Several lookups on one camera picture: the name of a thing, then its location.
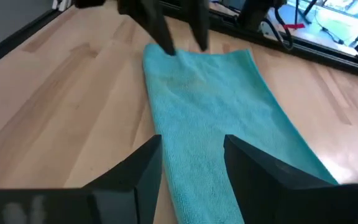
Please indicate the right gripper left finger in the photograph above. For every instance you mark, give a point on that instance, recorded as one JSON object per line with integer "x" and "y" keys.
{"x": 129, "y": 186}

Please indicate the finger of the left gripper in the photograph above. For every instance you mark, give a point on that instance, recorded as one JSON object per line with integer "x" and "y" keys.
{"x": 154, "y": 18}
{"x": 201, "y": 25}

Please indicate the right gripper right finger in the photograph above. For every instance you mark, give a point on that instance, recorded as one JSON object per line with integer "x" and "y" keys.
{"x": 266, "y": 193}

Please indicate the blue microfiber towel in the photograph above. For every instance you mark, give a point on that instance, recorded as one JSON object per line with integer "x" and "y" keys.
{"x": 216, "y": 109}

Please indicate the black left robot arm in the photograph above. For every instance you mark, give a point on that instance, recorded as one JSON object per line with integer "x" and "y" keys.
{"x": 255, "y": 11}

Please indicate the black aluminium table frame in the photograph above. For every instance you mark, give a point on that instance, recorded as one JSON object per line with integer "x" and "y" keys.
{"x": 306, "y": 51}

